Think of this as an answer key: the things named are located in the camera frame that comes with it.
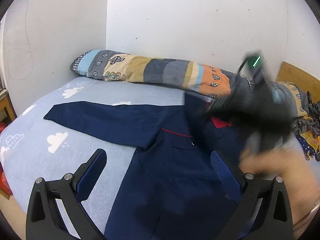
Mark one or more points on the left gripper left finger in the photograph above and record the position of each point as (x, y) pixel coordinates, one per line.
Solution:
(44, 220)

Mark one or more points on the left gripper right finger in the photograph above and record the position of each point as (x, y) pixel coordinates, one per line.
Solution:
(263, 210)

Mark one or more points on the navy blue work jacket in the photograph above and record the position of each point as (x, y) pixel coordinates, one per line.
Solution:
(170, 190)

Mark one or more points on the person right forearm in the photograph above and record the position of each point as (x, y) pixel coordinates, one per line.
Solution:
(302, 188)

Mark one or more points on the person right hand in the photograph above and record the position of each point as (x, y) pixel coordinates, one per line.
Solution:
(260, 159)

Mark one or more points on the wooden headboard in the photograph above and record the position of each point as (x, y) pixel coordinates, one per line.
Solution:
(305, 81)

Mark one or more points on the patchwork rolled quilt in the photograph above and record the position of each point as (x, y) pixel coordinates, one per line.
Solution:
(204, 79)

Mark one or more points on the dark patterned yellow blanket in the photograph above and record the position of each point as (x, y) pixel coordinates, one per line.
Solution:
(306, 130)

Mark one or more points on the light blue cloud bedsheet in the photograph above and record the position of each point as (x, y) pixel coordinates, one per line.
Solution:
(33, 147)

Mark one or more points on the wooden side shelf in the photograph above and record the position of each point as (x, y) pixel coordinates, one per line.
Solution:
(7, 106)

